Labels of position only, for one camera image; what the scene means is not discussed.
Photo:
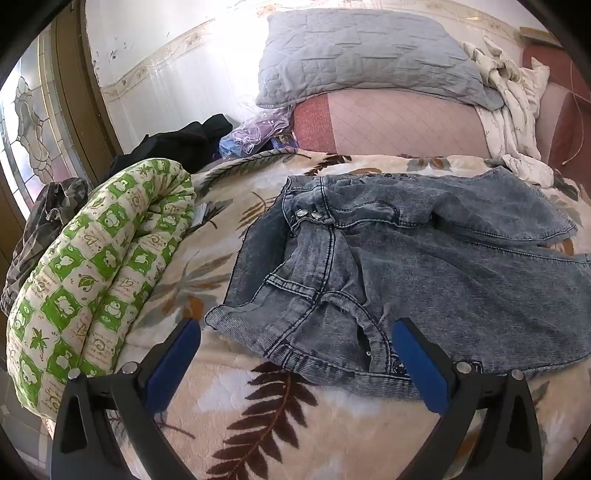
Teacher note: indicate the camouflage cloth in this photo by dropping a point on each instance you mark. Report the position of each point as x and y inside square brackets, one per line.
[41, 217]

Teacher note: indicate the pink bolster cushion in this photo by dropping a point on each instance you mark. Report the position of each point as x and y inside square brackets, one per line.
[392, 124]

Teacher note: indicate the green white rolled quilt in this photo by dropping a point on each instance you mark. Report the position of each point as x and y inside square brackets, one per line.
[92, 286]

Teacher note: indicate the purple plastic bag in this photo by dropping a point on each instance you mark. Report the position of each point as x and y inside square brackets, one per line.
[258, 129]

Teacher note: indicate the black cloth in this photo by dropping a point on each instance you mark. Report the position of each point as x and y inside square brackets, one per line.
[175, 147]

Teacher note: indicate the grey denim pants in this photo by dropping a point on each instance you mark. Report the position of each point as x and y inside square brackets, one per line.
[415, 258]

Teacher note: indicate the red upholstered headboard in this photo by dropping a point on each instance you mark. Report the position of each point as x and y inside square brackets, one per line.
[554, 129]

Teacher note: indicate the patterned glass window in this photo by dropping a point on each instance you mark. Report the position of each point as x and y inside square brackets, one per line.
[32, 115]

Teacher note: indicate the wooden door frame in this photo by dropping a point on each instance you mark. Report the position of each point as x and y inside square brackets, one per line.
[87, 115]

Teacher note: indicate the leaf print blanket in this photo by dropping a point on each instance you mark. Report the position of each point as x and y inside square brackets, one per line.
[277, 438]

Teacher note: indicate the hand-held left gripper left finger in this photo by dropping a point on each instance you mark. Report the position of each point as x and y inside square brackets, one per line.
[173, 364]

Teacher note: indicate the white floral cloth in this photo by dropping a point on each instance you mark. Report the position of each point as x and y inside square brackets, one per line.
[508, 115]

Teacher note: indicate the grey quilted pillow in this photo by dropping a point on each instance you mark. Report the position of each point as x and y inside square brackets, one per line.
[369, 55]

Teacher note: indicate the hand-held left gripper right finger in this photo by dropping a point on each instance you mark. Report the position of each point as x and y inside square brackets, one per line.
[421, 365]

